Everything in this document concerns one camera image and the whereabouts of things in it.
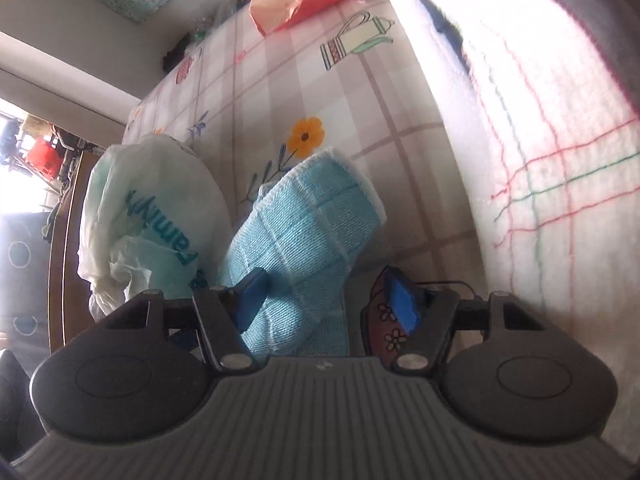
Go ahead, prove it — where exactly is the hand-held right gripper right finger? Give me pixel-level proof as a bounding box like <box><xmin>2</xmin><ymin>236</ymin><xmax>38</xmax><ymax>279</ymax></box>
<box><xmin>389</xmin><ymin>267</ymin><xmax>551</xmax><ymax>372</ymax></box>

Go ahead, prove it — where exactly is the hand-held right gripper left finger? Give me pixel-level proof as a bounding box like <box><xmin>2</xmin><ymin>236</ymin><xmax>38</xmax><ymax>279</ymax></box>
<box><xmin>100</xmin><ymin>267</ymin><xmax>268</xmax><ymax>372</ymax></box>

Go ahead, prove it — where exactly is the teal towel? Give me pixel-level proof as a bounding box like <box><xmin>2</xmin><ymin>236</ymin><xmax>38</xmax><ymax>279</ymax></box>
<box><xmin>218</xmin><ymin>147</ymin><xmax>389</xmax><ymax>362</ymax></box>

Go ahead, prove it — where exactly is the brown cardboard box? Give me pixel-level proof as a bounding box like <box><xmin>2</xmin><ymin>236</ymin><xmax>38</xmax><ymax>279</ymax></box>
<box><xmin>48</xmin><ymin>152</ymin><xmax>109</xmax><ymax>354</ymax></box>

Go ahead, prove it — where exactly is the white plastic bag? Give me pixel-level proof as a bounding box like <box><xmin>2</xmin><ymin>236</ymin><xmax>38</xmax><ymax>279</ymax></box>
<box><xmin>77</xmin><ymin>132</ymin><xmax>234</xmax><ymax>322</ymax></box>

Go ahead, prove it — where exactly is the white fuzzy blanket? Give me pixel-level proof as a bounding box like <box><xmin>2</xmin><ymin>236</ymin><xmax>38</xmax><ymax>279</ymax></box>
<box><xmin>390</xmin><ymin>0</ymin><xmax>640</xmax><ymax>342</ymax></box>

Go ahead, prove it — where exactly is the checked printed sheet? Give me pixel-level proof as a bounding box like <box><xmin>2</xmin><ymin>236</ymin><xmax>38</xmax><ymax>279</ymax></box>
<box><xmin>122</xmin><ymin>0</ymin><xmax>482</xmax><ymax>357</ymax></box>

